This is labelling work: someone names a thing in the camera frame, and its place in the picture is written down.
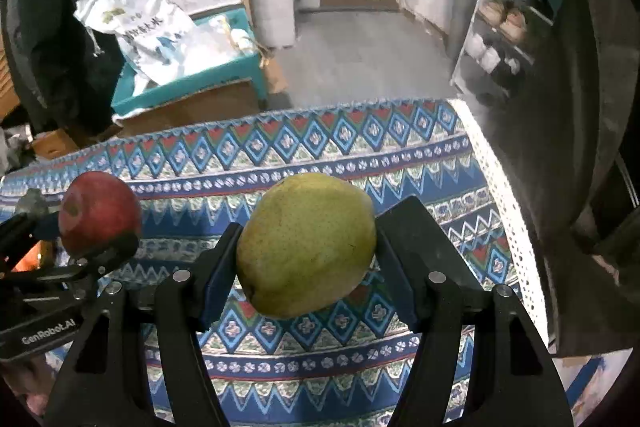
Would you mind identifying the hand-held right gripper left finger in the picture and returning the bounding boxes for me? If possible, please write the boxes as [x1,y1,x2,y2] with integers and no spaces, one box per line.
[45,222,246,427]

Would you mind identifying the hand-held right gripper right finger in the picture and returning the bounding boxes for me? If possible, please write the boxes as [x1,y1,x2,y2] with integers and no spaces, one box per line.
[375,197,576,427]

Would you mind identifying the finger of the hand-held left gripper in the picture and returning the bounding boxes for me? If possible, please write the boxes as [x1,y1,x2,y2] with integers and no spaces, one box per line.
[27,233,141,283]
[0,189,63,255]

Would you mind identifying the red apple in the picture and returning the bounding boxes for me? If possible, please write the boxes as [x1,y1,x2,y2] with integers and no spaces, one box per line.
[58,171,143,259]

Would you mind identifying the yellow-green pear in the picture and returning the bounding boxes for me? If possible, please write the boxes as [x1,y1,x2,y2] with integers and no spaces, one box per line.
[236,173,378,319]

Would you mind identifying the person's left hand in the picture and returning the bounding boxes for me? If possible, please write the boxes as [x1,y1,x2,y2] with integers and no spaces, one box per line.
[0,349,58,415]

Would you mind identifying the orange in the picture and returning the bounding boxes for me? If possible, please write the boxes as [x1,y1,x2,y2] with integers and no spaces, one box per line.
[14,239,54,274]

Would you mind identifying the flat cardboard box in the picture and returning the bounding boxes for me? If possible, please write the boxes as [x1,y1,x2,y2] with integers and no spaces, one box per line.
[30,129,82,161]

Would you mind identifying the blue patterned blanket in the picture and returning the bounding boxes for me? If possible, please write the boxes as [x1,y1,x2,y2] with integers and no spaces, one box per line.
[0,97,551,427]

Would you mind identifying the large cardboard box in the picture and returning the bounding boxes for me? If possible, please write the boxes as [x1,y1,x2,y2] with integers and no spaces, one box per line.
[114,77,262,138]

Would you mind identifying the black hanging jacket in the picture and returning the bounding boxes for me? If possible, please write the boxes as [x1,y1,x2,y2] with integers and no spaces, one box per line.
[0,0,148,142]

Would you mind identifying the teal plastic bin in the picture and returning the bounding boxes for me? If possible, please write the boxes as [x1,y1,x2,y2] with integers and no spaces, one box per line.
[111,9,268,116]

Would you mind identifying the white printed bag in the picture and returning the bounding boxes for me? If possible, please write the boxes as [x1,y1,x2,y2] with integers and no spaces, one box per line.
[74,0,199,86]

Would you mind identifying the cardboard piece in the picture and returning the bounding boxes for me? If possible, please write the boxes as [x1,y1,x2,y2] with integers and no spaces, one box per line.
[259,51,289,96]

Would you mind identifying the clear plastic bag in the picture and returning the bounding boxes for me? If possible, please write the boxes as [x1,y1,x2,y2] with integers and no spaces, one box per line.
[172,24,241,75]

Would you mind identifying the white bottle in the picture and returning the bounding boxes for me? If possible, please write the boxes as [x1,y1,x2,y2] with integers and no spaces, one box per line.
[220,17,257,56]

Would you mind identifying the white metal shoe rack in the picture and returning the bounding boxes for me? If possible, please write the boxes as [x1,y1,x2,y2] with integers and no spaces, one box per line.
[451,0,577,108]

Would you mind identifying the white padded bundle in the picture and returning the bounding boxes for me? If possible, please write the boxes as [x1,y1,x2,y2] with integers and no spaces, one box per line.
[247,0,297,51]

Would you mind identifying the group of shoes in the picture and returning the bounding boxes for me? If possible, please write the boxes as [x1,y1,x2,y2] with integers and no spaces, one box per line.
[467,0,576,105]

